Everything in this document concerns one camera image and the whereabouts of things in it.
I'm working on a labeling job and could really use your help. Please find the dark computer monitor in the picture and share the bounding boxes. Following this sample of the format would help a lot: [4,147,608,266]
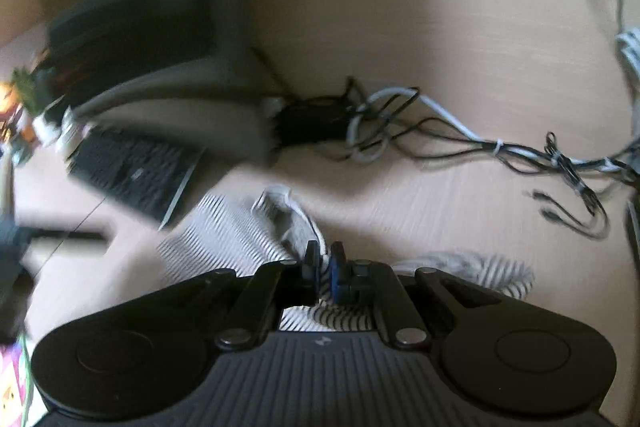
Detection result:
[44,0,281,163]

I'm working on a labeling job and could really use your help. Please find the white coiled cable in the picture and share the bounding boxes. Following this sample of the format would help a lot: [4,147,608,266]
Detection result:
[539,0,640,134]

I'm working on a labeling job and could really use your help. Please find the black power adapter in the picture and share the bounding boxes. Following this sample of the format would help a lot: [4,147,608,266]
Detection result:
[271,98,354,148]

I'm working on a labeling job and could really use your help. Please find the striped white black garment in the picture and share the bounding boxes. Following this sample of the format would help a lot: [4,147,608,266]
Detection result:
[160,185,535,333]

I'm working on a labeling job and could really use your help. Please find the black cable bundle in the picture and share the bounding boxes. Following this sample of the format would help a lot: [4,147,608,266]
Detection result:
[344,76,640,241]

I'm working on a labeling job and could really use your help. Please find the black keyboard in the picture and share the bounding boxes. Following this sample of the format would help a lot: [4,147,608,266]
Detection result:
[68,126,203,228]

